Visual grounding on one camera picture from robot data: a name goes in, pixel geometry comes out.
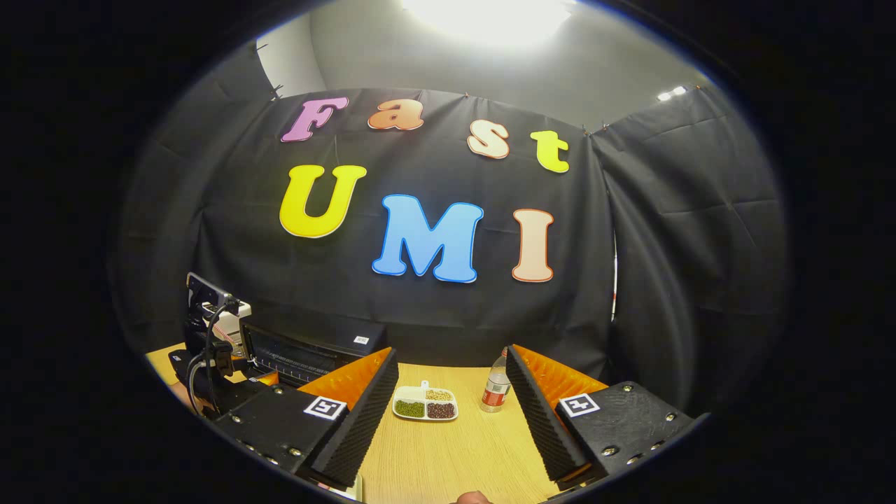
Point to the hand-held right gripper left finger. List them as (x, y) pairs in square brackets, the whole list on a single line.
[(360, 420)]

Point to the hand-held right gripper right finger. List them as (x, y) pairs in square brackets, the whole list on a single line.
[(542, 420)]

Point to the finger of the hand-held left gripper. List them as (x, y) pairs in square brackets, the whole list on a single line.
[(267, 379)]

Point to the black electric oven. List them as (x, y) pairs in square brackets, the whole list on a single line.
[(294, 357)]

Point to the cream cherry print plate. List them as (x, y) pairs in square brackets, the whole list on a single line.
[(355, 490)]

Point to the clear red label bottle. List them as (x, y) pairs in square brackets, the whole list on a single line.
[(495, 392)]

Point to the white toaster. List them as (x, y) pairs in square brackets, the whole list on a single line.
[(227, 332)]

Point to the white divided bean dish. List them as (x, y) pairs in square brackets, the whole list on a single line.
[(423, 404)]

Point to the small ceiling light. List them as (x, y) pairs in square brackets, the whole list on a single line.
[(672, 93)]

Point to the large ceiling light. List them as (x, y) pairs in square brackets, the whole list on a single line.
[(490, 17)]

